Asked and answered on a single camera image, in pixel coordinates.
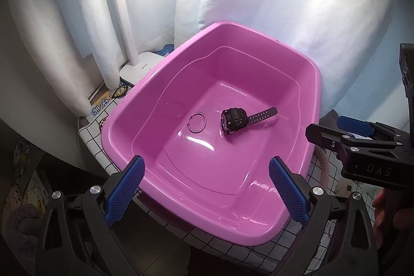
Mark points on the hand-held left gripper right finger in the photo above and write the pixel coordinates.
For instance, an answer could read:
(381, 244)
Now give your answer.
(288, 192)

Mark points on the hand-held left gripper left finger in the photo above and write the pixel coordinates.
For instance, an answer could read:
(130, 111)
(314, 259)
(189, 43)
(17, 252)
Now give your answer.
(126, 192)

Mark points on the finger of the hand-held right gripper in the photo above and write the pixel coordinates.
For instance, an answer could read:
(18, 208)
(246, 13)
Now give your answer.
(352, 125)
(326, 135)

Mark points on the beige plush pouch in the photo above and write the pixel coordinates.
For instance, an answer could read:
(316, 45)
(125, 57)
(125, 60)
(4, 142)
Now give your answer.
(342, 189)

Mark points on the pink plastic basin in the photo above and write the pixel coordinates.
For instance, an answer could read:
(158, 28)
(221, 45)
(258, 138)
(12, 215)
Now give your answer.
(210, 172)

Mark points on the black wrist watch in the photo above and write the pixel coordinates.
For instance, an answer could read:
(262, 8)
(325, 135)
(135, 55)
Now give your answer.
(234, 119)

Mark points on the person's right hand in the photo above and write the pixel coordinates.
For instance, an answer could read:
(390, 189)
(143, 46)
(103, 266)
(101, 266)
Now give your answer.
(381, 208)

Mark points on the pink knitted strawberry headband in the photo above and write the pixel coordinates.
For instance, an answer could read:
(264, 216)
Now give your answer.
(323, 166)

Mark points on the white checked tablecloth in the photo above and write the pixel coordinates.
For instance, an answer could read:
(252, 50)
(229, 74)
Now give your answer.
(93, 130)

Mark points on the cartoon printed cloth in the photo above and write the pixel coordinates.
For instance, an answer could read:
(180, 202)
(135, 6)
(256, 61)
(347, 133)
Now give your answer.
(26, 172)

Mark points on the white desk lamp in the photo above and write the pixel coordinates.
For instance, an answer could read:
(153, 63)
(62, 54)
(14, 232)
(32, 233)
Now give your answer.
(142, 67)

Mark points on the white curtain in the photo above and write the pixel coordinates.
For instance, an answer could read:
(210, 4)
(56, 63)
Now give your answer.
(291, 4)
(64, 20)

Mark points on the blue checked cloth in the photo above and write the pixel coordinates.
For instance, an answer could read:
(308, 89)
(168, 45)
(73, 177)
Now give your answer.
(166, 50)

